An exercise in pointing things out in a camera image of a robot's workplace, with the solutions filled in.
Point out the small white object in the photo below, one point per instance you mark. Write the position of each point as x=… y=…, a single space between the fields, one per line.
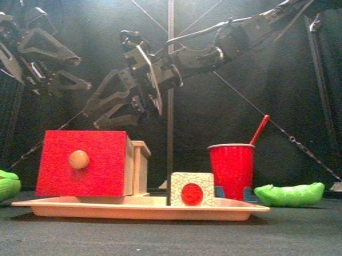
x=337 y=186

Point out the black side frame post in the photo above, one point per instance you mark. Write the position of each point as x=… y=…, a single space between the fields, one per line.
x=323 y=100

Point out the beige plastic tray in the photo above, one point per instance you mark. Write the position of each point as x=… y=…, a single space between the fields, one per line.
x=142 y=210

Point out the red drawer with wooden knob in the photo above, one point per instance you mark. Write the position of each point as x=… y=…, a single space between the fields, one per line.
x=85 y=180

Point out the green toy vegetable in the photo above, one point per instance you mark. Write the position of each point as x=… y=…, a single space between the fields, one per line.
x=9 y=186

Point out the grey vertical frame pole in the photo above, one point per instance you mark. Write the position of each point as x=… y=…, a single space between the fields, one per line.
x=170 y=146

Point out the green toy pea pod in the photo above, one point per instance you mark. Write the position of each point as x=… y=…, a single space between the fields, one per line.
x=289 y=195

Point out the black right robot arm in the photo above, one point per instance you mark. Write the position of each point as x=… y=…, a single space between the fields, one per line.
x=241 y=35

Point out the red plastic cup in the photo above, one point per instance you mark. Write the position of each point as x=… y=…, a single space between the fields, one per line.
x=232 y=170

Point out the blue toy piece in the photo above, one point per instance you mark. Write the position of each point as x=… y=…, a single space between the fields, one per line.
x=249 y=195

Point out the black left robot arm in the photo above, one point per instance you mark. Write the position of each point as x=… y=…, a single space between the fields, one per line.
x=41 y=16

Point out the white sushi piece red centre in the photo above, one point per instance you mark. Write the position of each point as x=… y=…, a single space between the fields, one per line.
x=193 y=181

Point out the light wooden box casing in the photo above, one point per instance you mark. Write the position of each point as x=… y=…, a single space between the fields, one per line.
x=141 y=166

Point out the red straw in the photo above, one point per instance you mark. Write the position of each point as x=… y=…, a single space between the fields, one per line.
x=260 y=130

